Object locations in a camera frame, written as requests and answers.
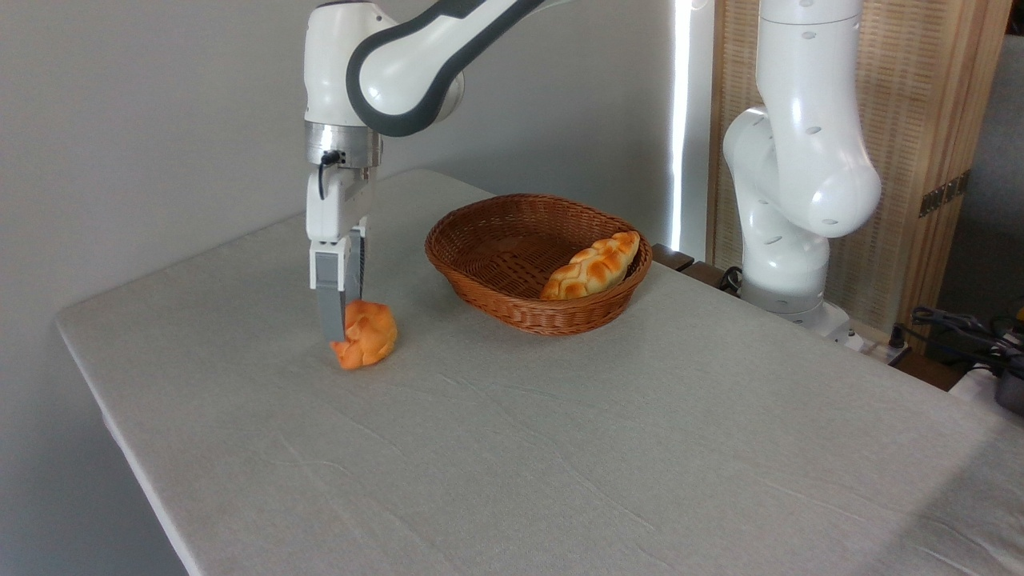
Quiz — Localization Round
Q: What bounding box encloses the braided golden bread loaf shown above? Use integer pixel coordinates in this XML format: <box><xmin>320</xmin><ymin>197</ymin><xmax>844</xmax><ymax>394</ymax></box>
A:
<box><xmin>540</xmin><ymin>231</ymin><xmax>641</xmax><ymax>302</ymax></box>

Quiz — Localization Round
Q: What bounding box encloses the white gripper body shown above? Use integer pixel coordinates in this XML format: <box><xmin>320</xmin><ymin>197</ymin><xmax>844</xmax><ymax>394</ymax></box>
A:
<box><xmin>306</xmin><ymin>163</ymin><xmax>378</xmax><ymax>244</ymax></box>

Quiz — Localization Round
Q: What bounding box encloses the brown wicker basket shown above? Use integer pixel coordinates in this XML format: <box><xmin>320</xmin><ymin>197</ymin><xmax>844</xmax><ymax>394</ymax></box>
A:
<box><xmin>424</xmin><ymin>194</ymin><xmax>654</xmax><ymax>337</ymax></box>

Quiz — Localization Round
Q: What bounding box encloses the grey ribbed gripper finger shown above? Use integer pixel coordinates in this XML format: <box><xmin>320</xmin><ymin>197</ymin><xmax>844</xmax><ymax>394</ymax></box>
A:
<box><xmin>310</xmin><ymin>234</ymin><xmax>354</xmax><ymax>344</ymax></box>
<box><xmin>350</xmin><ymin>225</ymin><xmax>368</xmax><ymax>304</ymax></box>

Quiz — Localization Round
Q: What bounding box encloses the round orange bread bun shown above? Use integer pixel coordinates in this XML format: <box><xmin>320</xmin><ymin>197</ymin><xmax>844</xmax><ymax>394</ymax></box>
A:
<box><xmin>330</xmin><ymin>299</ymin><xmax>398</xmax><ymax>371</ymax></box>

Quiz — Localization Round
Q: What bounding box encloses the bamboo wooden folding screen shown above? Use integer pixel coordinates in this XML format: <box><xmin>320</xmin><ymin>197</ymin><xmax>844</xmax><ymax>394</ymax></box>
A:
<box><xmin>710</xmin><ymin>0</ymin><xmax>1013</xmax><ymax>353</ymax></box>

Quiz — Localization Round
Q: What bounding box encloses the brass screen hinge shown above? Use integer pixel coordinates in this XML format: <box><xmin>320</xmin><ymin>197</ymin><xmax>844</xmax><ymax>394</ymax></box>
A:
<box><xmin>918</xmin><ymin>170</ymin><xmax>971</xmax><ymax>218</ymax></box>

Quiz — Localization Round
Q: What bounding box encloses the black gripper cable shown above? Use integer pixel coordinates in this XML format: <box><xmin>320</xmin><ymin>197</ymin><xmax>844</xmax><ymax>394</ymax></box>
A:
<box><xmin>317</xmin><ymin>150</ymin><xmax>345</xmax><ymax>202</ymax></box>

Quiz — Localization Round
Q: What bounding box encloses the light grey tablecloth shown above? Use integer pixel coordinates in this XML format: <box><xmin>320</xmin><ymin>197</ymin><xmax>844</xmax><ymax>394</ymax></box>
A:
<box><xmin>54</xmin><ymin>168</ymin><xmax>1024</xmax><ymax>576</ymax></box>

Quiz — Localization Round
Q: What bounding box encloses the dark wooden furniture edge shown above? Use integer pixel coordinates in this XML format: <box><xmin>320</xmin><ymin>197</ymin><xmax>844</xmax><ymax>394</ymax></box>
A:
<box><xmin>652</xmin><ymin>244</ymin><xmax>741</xmax><ymax>297</ymax></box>

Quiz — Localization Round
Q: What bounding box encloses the bundle of black cables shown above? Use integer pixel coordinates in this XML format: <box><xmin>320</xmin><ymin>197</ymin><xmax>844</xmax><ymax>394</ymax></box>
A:
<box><xmin>890</xmin><ymin>306</ymin><xmax>1024</xmax><ymax>377</ymax></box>

